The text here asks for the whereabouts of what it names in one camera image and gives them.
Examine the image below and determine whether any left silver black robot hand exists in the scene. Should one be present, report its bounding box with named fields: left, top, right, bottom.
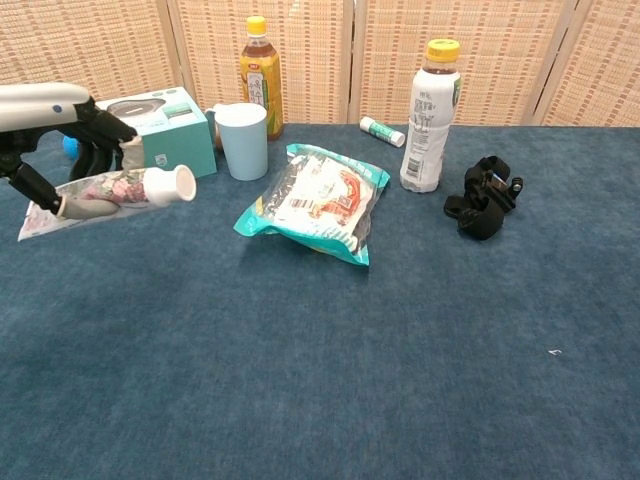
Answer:
left=0, top=82, right=145, bottom=221

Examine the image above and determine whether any white toothpaste tube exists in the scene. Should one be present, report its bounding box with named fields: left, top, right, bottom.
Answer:
left=17, top=163, right=199, bottom=243

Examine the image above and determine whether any teal white product box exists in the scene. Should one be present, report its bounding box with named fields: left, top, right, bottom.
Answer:
left=94, top=86, right=219, bottom=180

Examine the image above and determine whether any white bottle yellow cap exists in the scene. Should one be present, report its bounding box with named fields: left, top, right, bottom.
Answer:
left=399, top=38, right=462, bottom=194

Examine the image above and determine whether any woven folding screen panel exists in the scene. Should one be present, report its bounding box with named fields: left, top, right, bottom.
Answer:
left=348, top=0, right=584, bottom=127
left=167, top=0, right=360, bottom=126
left=532, top=0, right=640, bottom=129
left=0, top=0, right=184, bottom=104

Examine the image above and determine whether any light blue plastic cup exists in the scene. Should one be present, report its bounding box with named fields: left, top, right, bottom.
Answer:
left=205, top=102, right=270, bottom=182

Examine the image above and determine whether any tea bottle yellow label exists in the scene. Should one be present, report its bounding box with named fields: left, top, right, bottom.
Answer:
left=239, top=15, right=285, bottom=142

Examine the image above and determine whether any clear teal snack bag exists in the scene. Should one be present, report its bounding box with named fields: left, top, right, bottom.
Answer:
left=233, top=143, right=391, bottom=267

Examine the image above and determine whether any white green glue stick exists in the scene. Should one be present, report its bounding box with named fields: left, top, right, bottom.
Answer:
left=359, top=115, right=407, bottom=148

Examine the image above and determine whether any blue table mat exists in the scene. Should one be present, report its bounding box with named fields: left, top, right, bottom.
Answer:
left=0, top=122, right=640, bottom=480

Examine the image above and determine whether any black strap device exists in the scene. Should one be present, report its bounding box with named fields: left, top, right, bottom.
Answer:
left=443, top=155, right=525, bottom=242

